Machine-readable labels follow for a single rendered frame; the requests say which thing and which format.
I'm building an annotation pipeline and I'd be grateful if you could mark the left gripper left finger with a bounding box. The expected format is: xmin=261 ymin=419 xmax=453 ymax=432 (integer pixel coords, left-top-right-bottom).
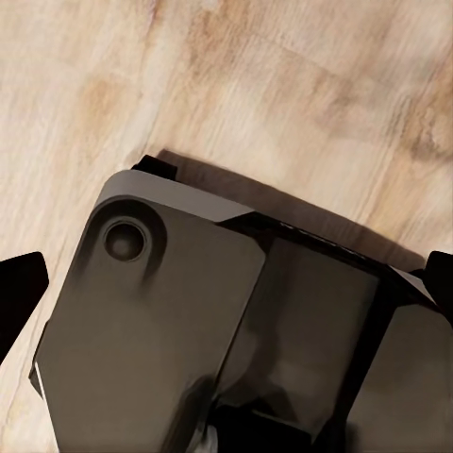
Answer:
xmin=0 ymin=251 xmax=49 ymax=365

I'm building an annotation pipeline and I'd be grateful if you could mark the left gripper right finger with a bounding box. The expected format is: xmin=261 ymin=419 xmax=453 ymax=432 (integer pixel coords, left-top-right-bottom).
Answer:
xmin=423 ymin=250 xmax=453 ymax=327

